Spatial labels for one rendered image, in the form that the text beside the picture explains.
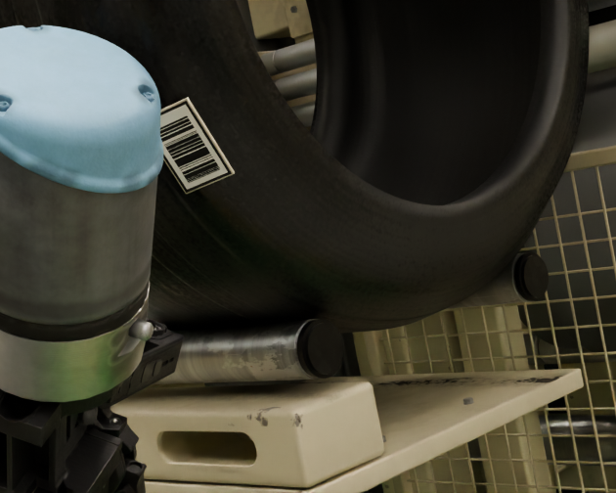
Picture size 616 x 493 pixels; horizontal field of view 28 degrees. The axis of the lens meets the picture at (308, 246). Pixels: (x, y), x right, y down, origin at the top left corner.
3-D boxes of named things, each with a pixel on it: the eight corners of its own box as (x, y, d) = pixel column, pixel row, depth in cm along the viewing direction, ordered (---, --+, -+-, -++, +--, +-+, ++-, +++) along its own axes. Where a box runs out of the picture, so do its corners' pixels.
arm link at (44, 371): (23, 207, 65) (189, 263, 64) (23, 278, 68) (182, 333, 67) (-71, 304, 59) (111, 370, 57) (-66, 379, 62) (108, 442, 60)
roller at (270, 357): (80, 336, 117) (87, 382, 117) (40, 343, 114) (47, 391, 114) (342, 313, 93) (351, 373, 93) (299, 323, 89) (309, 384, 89)
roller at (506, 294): (258, 281, 134) (288, 283, 137) (259, 322, 134) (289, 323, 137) (520, 249, 109) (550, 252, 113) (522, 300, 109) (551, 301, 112)
